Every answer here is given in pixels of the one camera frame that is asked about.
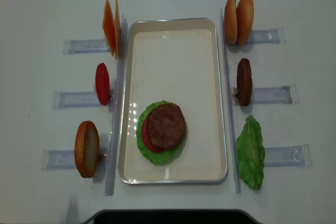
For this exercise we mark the orange cheese slice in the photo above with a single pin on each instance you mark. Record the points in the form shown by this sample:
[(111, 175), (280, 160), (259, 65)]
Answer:
[(108, 27), (117, 29)]

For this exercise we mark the brown meat patty on stack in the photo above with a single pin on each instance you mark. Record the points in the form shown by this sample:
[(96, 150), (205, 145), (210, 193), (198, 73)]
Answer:
[(166, 126)]

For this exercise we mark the red tomato slice on stack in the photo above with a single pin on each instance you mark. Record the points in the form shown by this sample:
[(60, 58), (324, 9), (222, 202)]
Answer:
[(146, 139)]

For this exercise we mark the green lettuce leaf on stack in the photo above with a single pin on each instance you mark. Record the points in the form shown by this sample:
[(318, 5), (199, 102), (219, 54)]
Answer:
[(161, 158)]

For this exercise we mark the upright red tomato slice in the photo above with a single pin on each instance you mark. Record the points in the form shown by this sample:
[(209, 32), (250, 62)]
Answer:
[(102, 84)]

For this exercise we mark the upright brown meat patty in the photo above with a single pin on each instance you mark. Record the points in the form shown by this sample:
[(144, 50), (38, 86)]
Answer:
[(244, 82)]

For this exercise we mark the upright green lettuce leaf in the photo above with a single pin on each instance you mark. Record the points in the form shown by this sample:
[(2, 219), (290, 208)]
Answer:
[(250, 153)]

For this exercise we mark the clear holder for tomato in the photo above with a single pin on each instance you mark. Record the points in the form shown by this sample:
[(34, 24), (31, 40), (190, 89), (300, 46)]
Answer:
[(63, 100)]

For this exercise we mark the clear holder for cheese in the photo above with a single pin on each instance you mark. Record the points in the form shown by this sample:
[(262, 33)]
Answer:
[(84, 46)]

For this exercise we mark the clear holder for lettuce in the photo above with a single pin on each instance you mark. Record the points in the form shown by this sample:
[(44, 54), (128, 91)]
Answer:
[(296, 156)]

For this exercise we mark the white rectangular metal tray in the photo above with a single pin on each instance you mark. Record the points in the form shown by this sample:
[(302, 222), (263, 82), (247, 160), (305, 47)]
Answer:
[(174, 61)]

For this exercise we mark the upright cut bun half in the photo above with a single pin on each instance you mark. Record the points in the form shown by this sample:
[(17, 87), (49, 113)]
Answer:
[(87, 149)]

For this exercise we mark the left sesame bun top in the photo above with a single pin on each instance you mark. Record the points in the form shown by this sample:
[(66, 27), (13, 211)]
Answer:
[(230, 21)]

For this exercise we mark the sesame bun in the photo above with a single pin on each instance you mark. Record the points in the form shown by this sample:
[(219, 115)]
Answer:
[(245, 18), (230, 21)]

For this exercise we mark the right sesame bun top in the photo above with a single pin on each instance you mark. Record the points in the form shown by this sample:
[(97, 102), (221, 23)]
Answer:
[(245, 18)]

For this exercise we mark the clear holder for patty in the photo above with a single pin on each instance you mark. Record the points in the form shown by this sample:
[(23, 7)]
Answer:
[(275, 95)]

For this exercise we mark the clear holder for sesame buns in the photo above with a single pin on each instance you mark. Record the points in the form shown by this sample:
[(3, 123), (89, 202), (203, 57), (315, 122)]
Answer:
[(271, 36)]

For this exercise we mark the clear holder for cut bun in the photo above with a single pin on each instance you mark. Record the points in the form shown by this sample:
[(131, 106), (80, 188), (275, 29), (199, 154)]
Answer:
[(56, 159)]

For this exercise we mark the left long clear acrylic rail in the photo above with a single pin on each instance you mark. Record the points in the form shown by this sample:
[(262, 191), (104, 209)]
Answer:
[(118, 104)]

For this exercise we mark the long clear acrylic rail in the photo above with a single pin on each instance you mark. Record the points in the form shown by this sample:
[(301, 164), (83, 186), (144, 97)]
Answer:
[(118, 104), (229, 106)]

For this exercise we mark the right long clear acrylic rail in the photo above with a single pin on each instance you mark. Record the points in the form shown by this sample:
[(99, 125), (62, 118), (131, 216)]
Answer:
[(229, 106)]

